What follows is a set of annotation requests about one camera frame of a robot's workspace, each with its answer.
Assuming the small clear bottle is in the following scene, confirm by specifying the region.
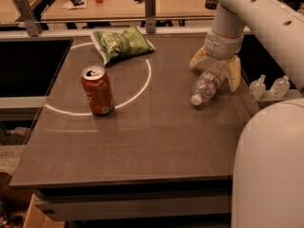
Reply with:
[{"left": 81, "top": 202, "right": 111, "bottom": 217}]
[
  {"left": 270, "top": 75, "right": 290, "bottom": 98},
  {"left": 249, "top": 74, "right": 266, "bottom": 100}
]

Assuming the black mesh cup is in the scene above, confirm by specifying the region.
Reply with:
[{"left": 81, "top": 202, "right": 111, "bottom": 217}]
[{"left": 205, "top": 0, "right": 219, "bottom": 10}]

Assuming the middle metal rail bracket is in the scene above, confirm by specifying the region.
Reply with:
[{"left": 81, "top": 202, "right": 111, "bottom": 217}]
[{"left": 144, "top": 0, "right": 156, "bottom": 33}]

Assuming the clear plastic water bottle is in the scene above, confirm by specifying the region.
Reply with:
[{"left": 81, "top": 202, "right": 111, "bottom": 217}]
[{"left": 190, "top": 61, "right": 226, "bottom": 106}]

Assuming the green chip bag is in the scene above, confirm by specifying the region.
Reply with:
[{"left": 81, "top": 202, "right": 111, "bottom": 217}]
[{"left": 90, "top": 28, "right": 156, "bottom": 66}]

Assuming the red soda can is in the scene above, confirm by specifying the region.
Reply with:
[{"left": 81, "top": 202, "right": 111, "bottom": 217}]
[{"left": 81, "top": 66, "right": 114, "bottom": 115}]

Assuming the wooden background desk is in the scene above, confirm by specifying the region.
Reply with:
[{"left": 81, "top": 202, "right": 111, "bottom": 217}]
[{"left": 42, "top": 0, "right": 216, "bottom": 22}]

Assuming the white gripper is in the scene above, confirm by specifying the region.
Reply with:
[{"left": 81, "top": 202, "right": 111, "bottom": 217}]
[{"left": 189, "top": 29, "right": 244, "bottom": 92}]

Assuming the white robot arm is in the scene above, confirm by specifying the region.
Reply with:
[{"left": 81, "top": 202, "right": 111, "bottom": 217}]
[{"left": 197, "top": 0, "right": 304, "bottom": 228}]

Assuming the left metal rail bracket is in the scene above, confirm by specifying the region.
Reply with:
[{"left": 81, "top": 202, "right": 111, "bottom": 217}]
[{"left": 13, "top": 0, "right": 43, "bottom": 37}]

